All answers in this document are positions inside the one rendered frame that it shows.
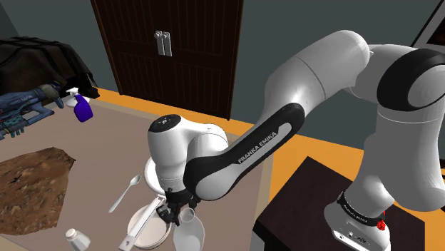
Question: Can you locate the white bowl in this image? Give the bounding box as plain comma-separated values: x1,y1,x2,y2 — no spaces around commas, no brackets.
126,204,173,251

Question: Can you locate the white plate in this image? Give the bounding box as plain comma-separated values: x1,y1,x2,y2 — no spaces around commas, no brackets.
143,156,167,196

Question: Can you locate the white flat kitchen tool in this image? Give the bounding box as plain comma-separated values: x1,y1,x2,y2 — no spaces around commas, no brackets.
118,194,166,251

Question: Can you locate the black bag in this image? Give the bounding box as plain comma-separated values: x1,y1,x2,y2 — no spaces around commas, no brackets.
0,36,101,101

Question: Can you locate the blue toy blaster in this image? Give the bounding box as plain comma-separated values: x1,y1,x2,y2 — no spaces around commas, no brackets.
0,81,66,140

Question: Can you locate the framed wall picture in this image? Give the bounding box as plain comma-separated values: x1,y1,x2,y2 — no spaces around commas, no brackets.
411,0,445,48

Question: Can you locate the dark wooden double door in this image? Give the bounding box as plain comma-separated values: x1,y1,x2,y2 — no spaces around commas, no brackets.
90,0,245,121

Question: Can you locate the small white bottle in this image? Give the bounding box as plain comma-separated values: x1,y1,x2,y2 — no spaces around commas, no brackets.
64,227,92,251

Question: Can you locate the dark robot stand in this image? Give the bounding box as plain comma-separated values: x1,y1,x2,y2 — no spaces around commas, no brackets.
252,155,427,251

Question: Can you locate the brown rock slab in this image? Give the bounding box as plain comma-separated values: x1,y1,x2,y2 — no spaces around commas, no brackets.
0,146,77,237

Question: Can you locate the silver spoon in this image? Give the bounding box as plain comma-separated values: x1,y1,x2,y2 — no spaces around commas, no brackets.
108,174,143,215

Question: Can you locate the blue spray bottle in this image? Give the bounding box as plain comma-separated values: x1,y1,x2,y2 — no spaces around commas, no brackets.
66,87,94,123

